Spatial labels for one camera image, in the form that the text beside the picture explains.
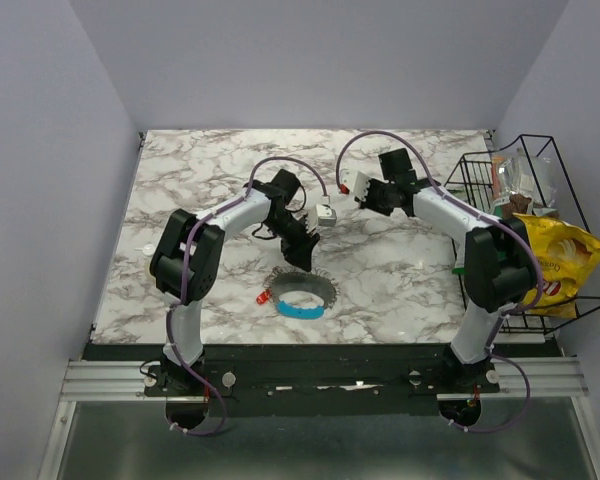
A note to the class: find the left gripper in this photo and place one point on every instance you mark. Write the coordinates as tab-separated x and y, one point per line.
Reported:
298	252

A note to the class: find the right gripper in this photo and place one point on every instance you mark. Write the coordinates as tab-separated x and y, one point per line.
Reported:
367	204

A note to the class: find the grey curved keyring holder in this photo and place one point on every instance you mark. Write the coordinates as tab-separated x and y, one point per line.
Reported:
283	280

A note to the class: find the red key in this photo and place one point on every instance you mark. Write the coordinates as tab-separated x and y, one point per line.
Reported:
264	297

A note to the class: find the blue key tag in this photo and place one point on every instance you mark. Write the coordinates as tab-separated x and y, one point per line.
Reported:
300	313

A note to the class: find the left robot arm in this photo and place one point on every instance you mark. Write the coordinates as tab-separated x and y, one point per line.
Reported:
186	261

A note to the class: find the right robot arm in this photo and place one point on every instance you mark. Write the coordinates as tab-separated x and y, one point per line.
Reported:
500	268

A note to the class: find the clear snack packet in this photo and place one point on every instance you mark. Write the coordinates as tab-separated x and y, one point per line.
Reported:
530	177

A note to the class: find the yellow chips bag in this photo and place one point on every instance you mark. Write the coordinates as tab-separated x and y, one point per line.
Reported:
567	255

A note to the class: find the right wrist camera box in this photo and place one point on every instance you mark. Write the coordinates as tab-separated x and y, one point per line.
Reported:
355	183

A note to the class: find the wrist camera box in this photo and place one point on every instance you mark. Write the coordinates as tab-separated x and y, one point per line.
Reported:
320	215
355	183

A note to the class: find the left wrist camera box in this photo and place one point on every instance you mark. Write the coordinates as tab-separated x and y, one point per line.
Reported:
320	215

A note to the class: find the black mounting rail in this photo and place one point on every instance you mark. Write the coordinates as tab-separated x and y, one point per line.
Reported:
313	380

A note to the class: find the black wire basket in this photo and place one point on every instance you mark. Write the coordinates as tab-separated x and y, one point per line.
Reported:
471	181

